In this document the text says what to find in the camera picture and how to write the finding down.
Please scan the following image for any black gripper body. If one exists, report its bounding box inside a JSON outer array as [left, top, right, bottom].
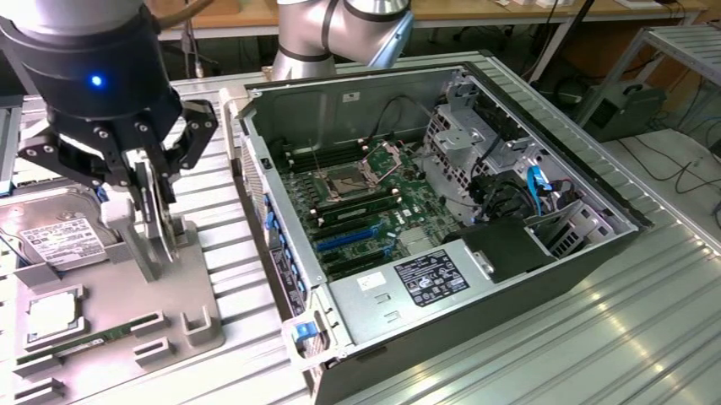
[[0, 6, 184, 183]]

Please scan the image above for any graphics card with metal bracket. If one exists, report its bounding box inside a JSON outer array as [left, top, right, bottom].
[[133, 158, 176, 263]]

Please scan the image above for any silver hard disk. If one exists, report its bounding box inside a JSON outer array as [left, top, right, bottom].
[[0, 185, 112, 273]]

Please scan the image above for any black office chair base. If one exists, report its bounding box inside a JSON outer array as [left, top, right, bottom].
[[161, 41, 221, 79]]

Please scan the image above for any CPU socket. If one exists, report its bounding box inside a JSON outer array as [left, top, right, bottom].
[[320, 166, 372, 199]]

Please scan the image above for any grey parts rack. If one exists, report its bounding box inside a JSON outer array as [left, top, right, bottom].
[[8, 197, 227, 405]]

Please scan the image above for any installed RAM stick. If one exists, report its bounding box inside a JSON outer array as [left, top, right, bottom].
[[320, 197, 399, 224]]

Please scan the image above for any metal socket cover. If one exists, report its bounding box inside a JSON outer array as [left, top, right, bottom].
[[359, 141, 410, 178]]

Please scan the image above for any silver CPU chip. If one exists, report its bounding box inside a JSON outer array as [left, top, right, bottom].
[[25, 293, 80, 338]]

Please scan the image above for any blue expansion slot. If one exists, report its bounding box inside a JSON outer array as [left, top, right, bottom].
[[313, 225, 379, 253]]

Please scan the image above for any black expansion slot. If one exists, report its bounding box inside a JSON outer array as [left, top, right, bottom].
[[325, 248, 390, 275]]

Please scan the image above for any green RAM stick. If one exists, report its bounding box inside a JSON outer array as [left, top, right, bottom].
[[16, 318, 148, 364]]

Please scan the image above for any green motherboard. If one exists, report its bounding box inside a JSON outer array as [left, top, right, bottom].
[[275, 134, 468, 282]]

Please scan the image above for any silver drive cage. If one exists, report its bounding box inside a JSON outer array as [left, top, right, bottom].
[[422, 69, 547, 212]]

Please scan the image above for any silver chipset heatsink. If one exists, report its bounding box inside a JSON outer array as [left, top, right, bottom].
[[396, 229, 446, 252]]

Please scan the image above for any silver power supply with label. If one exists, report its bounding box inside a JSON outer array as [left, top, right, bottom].
[[325, 246, 496, 347]]

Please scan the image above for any black plastic shroud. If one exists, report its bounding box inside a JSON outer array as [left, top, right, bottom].
[[442, 217, 559, 284]]

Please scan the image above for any wooden desk with white legs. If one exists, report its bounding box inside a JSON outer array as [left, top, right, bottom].
[[156, 0, 705, 85]]

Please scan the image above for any open black PC case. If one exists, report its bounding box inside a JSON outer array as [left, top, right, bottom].
[[216, 50, 654, 405]]

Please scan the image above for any silver disk bay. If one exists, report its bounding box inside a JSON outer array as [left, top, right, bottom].
[[522, 200, 641, 261]]

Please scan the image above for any dark box device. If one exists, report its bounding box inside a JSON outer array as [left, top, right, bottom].
[[584, 82, 669, 143]]

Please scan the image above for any grey slatted metal table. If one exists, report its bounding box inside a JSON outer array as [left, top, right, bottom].
[[635, 24, 721, 85]]

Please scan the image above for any grey metal side frame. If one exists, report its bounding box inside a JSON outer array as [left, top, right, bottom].
[[0, 94, 24, 197]]

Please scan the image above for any grey cable with plug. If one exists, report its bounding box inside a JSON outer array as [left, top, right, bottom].
[[179, 16, 207, 79]]

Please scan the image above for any thin black wire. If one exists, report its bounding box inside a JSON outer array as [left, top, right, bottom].
[[377, 94, 438, 140]]

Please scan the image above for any black wire bundle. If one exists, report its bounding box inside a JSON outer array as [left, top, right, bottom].
[[466, 172, 536, 220]]

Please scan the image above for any blue SATA wire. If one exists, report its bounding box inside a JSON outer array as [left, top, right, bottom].
[[526, 166, 551, 219]]

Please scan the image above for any black cable on white table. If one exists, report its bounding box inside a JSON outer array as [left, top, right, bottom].
[[618, 137, 721, 191]]

